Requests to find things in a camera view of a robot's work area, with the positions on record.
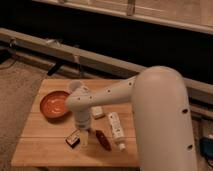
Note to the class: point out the white square block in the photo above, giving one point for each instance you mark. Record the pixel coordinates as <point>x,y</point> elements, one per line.
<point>97,112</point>

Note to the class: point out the wooden board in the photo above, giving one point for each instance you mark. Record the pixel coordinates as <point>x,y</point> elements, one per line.
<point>42,143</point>

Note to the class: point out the dark red oblong object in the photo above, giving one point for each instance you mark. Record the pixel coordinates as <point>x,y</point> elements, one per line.
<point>103,140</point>

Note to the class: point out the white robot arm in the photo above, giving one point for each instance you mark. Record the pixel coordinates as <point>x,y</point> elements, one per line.
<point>161,114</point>

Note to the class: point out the white tube with cap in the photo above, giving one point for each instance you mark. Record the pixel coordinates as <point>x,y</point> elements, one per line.
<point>117,130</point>

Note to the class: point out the translucent plastic cup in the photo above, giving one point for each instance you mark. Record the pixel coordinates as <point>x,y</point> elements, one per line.
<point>75,87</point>

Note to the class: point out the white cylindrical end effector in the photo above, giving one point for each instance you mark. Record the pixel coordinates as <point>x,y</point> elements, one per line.
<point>83,123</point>

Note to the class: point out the blue object at right edge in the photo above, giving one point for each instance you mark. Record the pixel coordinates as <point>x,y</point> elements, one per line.
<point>206,147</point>

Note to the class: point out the orange bowl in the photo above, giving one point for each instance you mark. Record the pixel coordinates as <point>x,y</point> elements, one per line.
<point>53,106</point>

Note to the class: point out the black rectangular eraser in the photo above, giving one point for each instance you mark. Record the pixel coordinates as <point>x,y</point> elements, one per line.
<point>73,139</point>

